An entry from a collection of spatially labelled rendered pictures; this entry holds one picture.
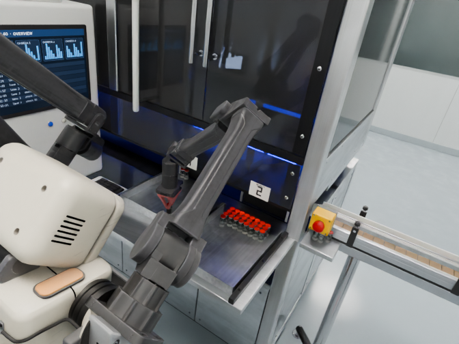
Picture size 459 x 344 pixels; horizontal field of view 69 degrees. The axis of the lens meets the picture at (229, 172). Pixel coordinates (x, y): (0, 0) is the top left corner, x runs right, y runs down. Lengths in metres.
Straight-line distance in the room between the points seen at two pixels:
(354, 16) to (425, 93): 4.69
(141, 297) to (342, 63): 0.81
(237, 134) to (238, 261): 0.56
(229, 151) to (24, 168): 0.36
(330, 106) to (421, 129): 4.75
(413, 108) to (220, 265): 4.92
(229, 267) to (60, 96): 0.70
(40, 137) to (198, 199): 1.00
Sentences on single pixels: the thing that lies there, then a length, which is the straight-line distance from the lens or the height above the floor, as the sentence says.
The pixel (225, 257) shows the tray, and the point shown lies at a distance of 1.16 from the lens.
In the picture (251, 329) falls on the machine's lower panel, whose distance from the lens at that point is 1.73.
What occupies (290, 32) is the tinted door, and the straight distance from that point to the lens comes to 1.11.
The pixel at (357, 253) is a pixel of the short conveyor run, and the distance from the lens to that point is 1.38.
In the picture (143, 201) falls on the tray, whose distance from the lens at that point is 1.39.
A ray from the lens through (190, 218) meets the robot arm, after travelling 0.61.
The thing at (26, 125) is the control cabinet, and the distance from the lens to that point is 1.47.
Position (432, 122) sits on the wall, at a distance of 5.76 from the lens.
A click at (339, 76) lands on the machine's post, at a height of 1.49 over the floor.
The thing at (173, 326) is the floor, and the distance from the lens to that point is 2.06.
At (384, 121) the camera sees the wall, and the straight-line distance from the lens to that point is 5.81.
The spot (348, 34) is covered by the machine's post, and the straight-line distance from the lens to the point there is 1.04.
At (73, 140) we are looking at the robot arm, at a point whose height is 1.30.
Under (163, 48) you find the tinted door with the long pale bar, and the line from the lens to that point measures 1.39.
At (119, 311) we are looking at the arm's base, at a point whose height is 1.22.
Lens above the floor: 1.66
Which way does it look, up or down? 28 degrees down
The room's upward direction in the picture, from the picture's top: 8 degrees clockwise
